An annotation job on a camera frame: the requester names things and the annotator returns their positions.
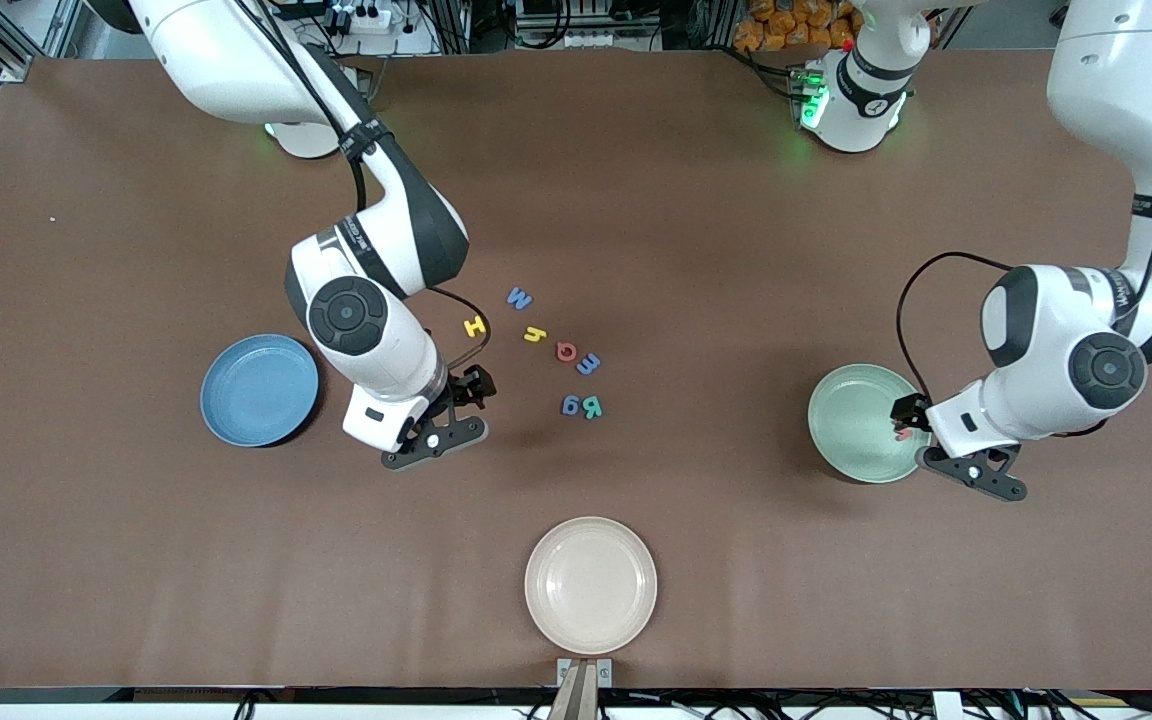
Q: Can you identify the green plate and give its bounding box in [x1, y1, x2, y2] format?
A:
[807, 363, 934, 485]

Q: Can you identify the blue plate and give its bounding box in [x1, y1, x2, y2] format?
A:
[200, 333, 321, 448]

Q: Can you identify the beige plate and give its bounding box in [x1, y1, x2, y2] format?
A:
[524, 516, 658, 656]

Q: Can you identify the white power strip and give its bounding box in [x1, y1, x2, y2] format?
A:
[331, 0, 399, 36]

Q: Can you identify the orange bag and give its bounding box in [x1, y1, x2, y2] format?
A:
[733, 0, 862, 53]

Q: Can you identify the black cable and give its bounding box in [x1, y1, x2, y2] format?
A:
[236, 0, 490, 371]
[896, 120, 1152, 401]

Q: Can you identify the metal bracket plate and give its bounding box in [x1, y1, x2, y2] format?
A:
[556, 657, 614, 691]

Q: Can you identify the tan metal post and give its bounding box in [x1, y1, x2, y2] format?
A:
[546, 663, 600, 720]

